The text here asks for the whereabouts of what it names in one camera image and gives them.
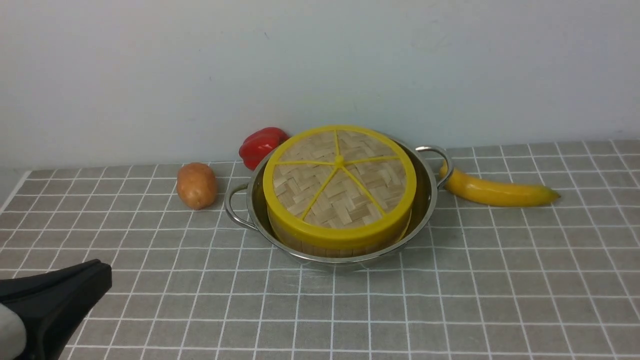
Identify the yellow bamboo steamer lid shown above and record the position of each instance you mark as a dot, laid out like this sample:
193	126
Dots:
339	182

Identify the yellow bamboo steamer basket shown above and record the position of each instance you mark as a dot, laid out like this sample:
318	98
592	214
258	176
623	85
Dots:
330	248

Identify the stainless steel pot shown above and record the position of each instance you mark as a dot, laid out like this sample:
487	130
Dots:
425	199

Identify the red bell pepper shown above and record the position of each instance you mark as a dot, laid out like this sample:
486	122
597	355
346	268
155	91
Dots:
260	144

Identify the brown potato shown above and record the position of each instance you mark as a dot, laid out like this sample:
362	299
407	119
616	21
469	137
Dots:
196	185

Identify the yellow banana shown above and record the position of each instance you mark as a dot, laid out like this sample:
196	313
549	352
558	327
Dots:
499	194

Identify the grey checkered table cloth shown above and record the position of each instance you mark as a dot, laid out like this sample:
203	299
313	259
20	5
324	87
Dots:
548	283

